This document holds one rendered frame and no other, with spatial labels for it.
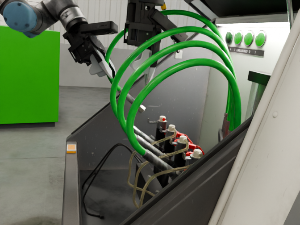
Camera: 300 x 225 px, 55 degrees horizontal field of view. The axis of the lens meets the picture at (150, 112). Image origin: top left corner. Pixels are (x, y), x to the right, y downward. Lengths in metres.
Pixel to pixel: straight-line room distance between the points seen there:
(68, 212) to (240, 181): 0.41
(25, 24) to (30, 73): 3.17
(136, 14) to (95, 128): 0.52
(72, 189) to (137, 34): 0.43
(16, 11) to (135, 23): 0.33
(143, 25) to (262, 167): 0.44
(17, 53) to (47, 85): 0.54
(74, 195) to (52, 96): 3.38
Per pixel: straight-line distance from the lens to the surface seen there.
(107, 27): 0.89
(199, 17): 0.84
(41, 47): 4.00
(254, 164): 0.45
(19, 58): 3.99
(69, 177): 0.86
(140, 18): 0.74
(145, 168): 0.86
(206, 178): 0.49
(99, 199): 0.98
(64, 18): 0.96
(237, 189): 0.47
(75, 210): 0.72
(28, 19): 0.86
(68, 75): 7.28
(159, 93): 1.11
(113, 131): 1.12
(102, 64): 0.86
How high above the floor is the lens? 1.35
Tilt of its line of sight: 15 degrees down
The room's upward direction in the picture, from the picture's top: 6 degrees clockwise
